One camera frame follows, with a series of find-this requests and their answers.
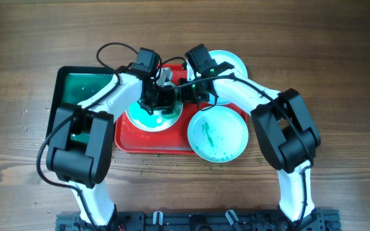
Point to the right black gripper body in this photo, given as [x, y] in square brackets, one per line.
[193, 93]

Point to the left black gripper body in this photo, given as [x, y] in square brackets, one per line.
[159, 97]

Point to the green yellow scrub sponge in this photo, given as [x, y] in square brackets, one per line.
[169, 113]

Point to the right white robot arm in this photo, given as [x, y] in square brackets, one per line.
[285, 130]

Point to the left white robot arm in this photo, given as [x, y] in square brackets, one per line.
[87, 101]

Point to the red plastic tray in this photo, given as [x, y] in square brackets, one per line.
[173, 140]

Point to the black tray with green water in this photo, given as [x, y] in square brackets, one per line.
[75, 84]

